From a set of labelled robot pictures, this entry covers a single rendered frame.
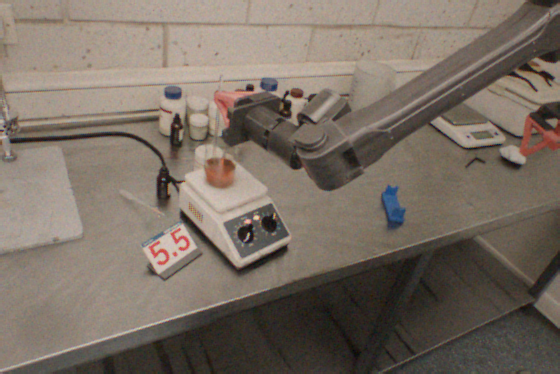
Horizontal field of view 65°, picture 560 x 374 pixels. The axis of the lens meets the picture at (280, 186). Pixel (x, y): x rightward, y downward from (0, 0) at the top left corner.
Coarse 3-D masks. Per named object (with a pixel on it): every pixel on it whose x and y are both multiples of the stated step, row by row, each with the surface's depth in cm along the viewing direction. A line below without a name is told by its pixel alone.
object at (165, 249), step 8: (168, 232) 78; (176, 232) 79; (184, 232) 80; (160, 240) 77; (168, 240) 78; (176, 240) 79; (184, 240) 80; (152, 248) 75; (160, 248) 76; (168, 248) 77; (176, 248) 78; (184, 248) 79; (152, 256) 75; (160, 256) 76; (168, 256) 77; (176, 256) 78; (160, 264) 75
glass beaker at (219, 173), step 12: (204, 144) 79; (204, 156) 80; (216, 156) 77; (228, 156) 84; (204, 168) 81; (216, 168) 79; (228, 168) 79; (204, 180) 82; (216, 180) 80; (228, 180) 81
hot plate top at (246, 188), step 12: (240, 168) 89; (192, 180) 83; (240, 180) 85; (252, 180) 86; (204, 192) 81; (216, 192) 81; (228, 192) 82; (240, 192) 82; (252, 192) 83; (264, 192) 84; (216, 204) 78; (228, 204) 79; (240, 204) 81
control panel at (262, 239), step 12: (240, 216) 80; (252, 216) 82; (276, 216) 84; (228, 228) 78; (252, 228) 81; (276, 228) 83; (240, 240) 78; (252, 240) 80; (264, 240) 81; (276, 240) 82; (240, 252) 77; (252, 252) 78
